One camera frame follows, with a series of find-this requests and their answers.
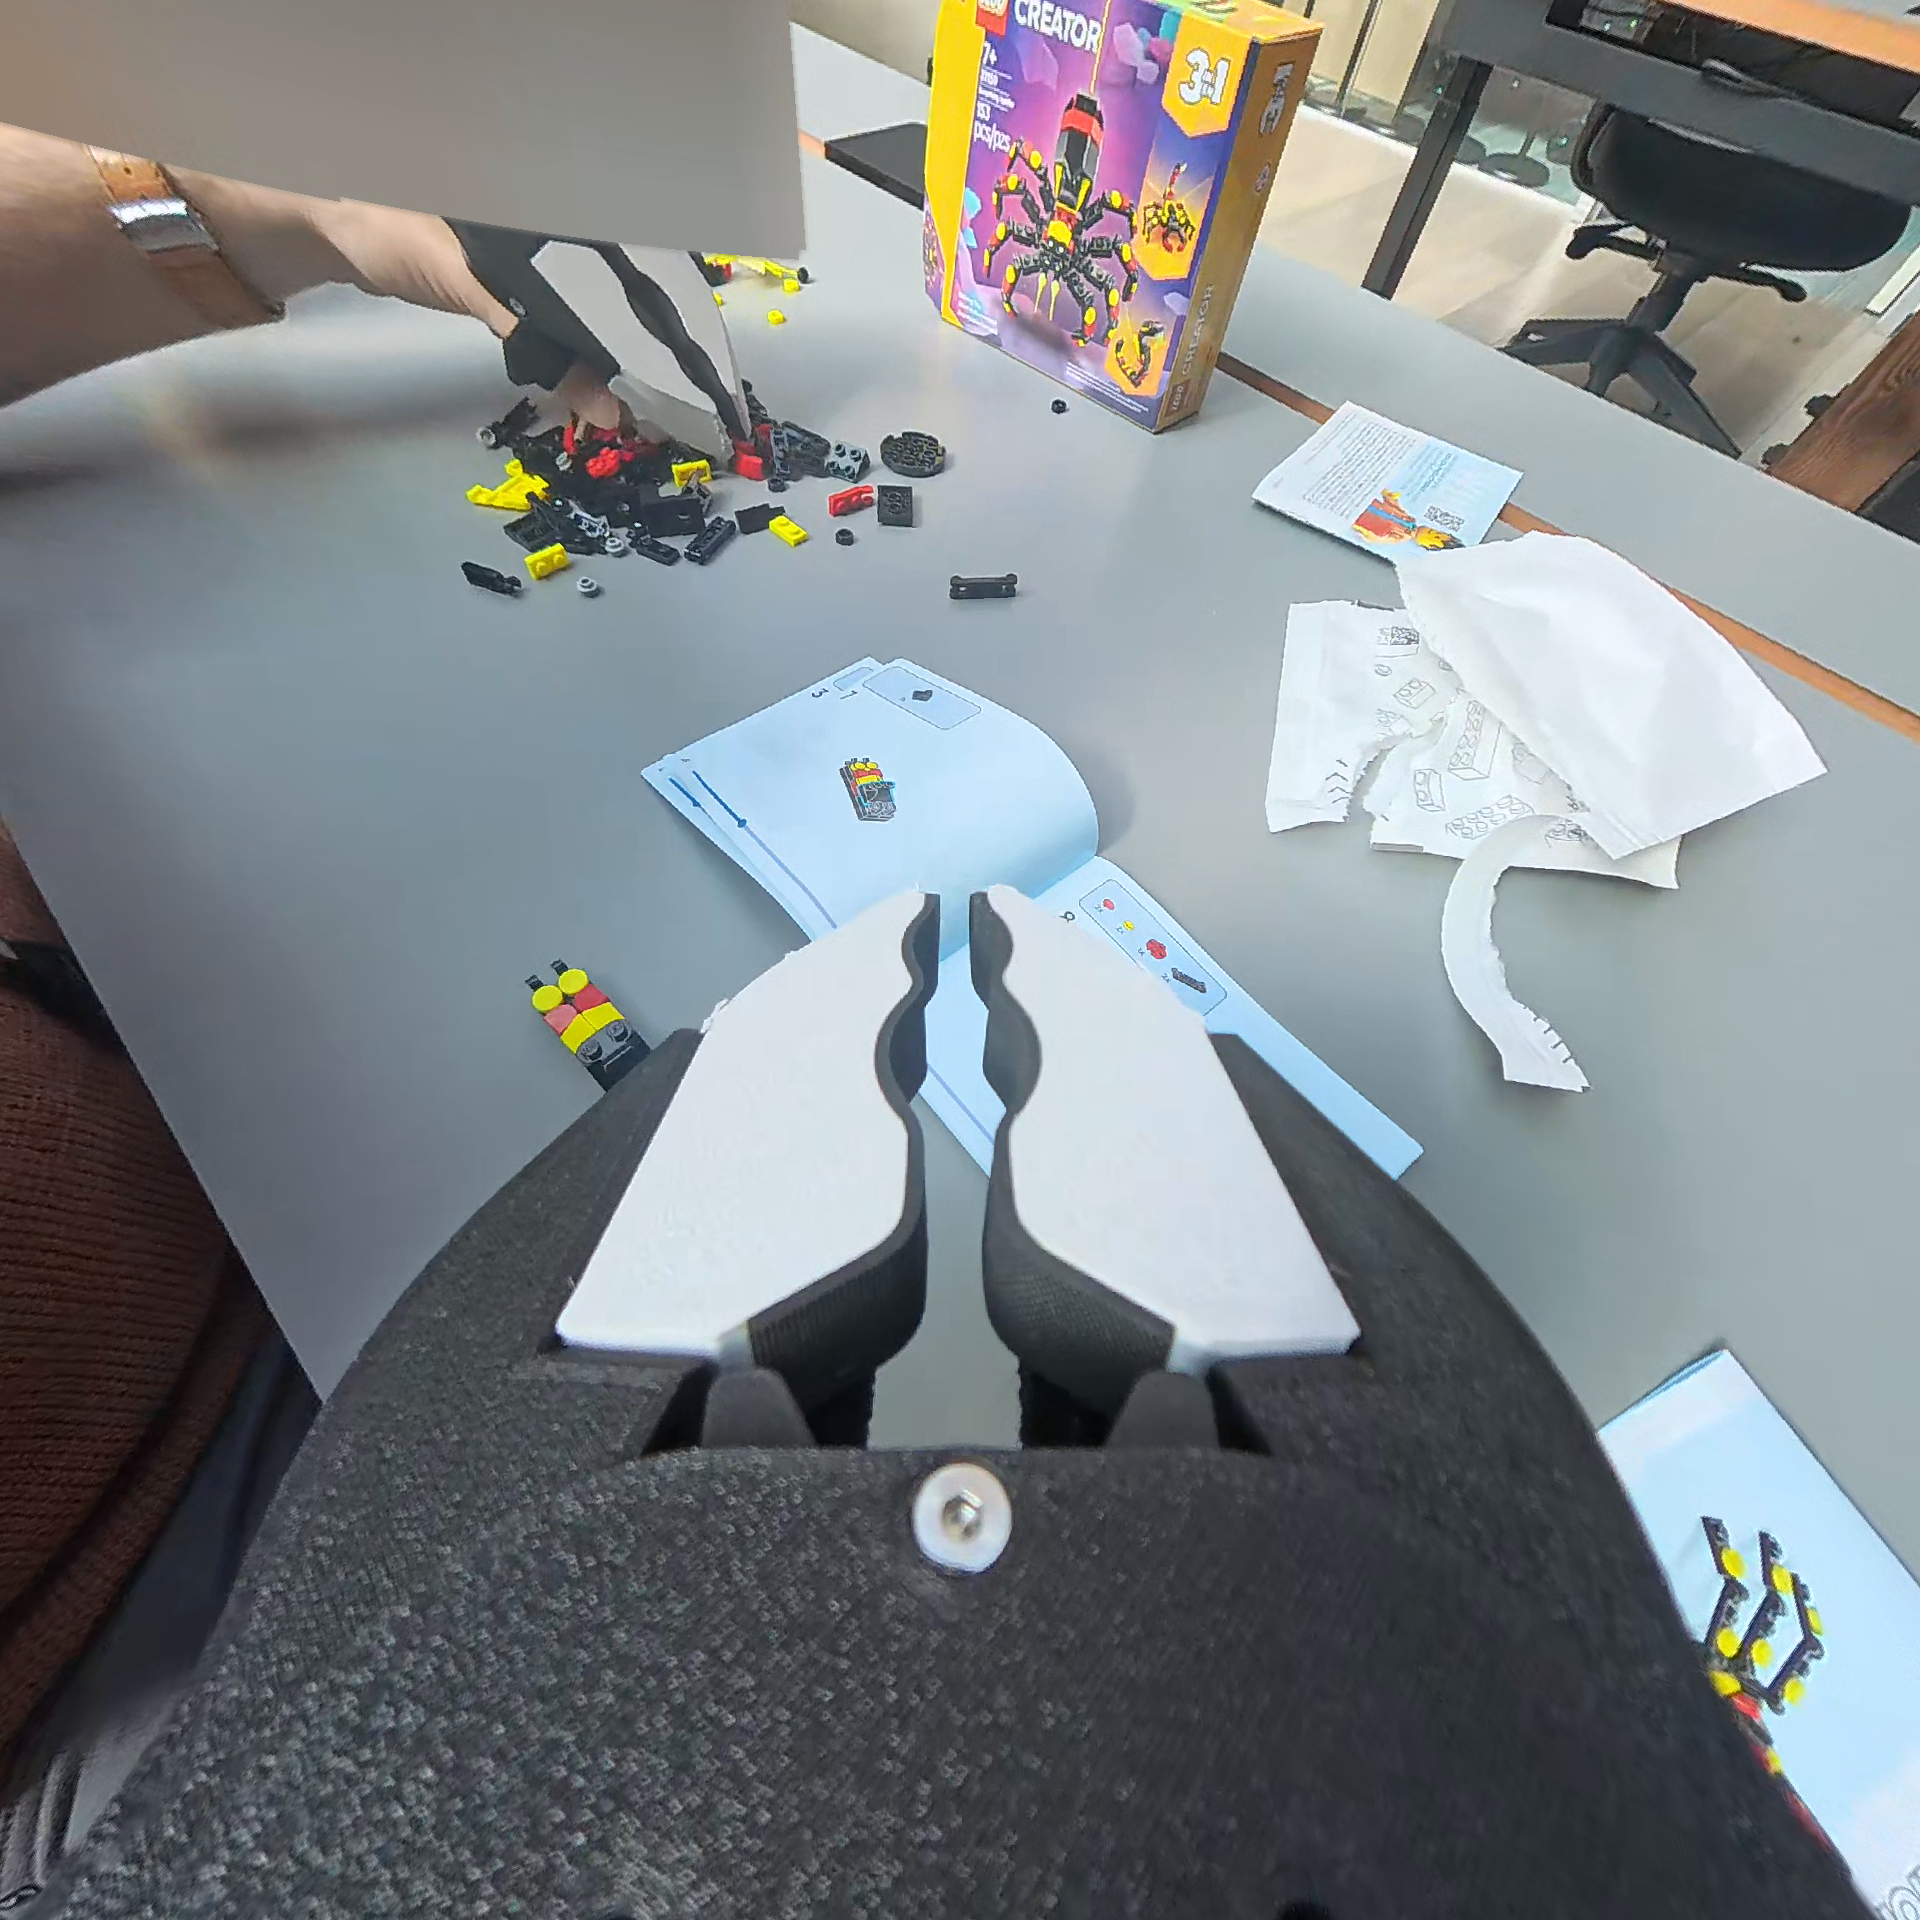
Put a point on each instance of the open light blue instruction booklet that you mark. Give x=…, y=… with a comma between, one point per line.
x=960, y=780

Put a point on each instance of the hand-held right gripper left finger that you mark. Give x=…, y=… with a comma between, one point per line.
x=750, y=1170

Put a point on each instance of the red yellow black brick assembly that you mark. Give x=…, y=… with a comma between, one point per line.
x=587, y=1022

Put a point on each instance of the single black long brick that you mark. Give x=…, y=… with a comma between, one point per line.
x=984, y=585

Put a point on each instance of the torn white paper strip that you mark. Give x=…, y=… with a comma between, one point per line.
x=1476, y=961

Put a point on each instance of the grey desk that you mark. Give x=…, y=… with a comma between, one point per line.
x=376, y=780

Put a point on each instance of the purple yellow toy brick box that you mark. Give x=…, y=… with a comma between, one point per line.
x=1096, y=210

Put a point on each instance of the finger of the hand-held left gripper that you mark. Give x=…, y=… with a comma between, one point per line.
x=697, y=307
x=599, y=307

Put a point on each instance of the black office chair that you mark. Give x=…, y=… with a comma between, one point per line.
x=1711, y=195

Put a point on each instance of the wooden pillar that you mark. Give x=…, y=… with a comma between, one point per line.
x=1862, y=435

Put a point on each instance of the small white printed leaflet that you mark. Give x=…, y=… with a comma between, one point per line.
x=1380, y=480

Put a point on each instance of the plain white paper bag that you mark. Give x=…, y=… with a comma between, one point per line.
x=1604, y=691

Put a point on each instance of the closed light blue instruction booklet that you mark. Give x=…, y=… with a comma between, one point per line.
x=1786, y=1620

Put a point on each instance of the background desk with wooden edge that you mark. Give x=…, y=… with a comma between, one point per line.
x=1724, y=76

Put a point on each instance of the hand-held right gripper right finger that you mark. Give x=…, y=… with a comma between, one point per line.
x=1170, y=1185

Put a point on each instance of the pile of small toy bricks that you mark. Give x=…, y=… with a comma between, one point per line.
x=660, y=504

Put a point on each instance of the brown knitted sweater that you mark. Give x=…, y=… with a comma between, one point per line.
x=106, y=1276

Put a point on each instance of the person's left hand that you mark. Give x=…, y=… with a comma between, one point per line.
x=388, y=248

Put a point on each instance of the person's left forearm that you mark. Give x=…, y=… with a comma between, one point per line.
x=44, y=255

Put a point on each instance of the dark trousers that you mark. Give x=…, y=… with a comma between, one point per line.
x=182, y=1575

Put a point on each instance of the torn printed paper bag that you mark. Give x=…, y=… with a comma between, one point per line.
x=1348, y=721

